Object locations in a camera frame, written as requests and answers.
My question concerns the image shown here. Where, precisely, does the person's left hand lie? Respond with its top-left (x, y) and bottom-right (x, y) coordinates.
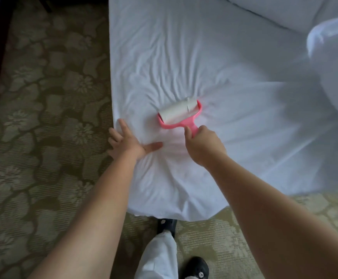
top-left (107, 118), bottom-right (164, 162)

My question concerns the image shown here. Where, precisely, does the person's right hand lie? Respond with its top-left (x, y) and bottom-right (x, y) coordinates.
top-left (183, 125), bottom-right (228, 170)

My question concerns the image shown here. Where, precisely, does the pink lint roller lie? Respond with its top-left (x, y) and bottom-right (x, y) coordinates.
top-left (157, 96), bottom-right (204, 137)

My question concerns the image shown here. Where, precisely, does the white bed sheet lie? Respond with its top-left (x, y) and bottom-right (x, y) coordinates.
top-left (108, 0), bottom-right (338, 222)

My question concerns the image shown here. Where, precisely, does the white pillow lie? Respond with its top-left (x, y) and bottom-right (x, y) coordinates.
top-left (306, 11), bottom-right (338, 128)

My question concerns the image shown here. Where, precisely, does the person's right forearm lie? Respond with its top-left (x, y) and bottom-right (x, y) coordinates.
top-left (206, 154), bottom-right (338, 279)

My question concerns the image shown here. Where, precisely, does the person's left forearm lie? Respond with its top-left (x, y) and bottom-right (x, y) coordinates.
top-left (29, 154), bottom-right (143, 279)

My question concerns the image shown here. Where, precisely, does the person's black left shoe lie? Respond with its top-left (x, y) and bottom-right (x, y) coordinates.
top-left (156, 218), bottom-right (178, 237)

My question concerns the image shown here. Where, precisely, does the person's black shoe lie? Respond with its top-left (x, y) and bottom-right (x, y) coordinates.
top-left (179, 255), bottom-right (210, 279)
top-left (156, 218), bottom-right (178, 237)

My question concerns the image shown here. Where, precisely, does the person's black right shoe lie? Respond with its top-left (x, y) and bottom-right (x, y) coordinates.
top-left (179, 255), bottom-right (210, 279)

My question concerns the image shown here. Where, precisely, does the white duvet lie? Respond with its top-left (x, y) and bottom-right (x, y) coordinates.
top-left (224, 0), bottom-right (338, 35)

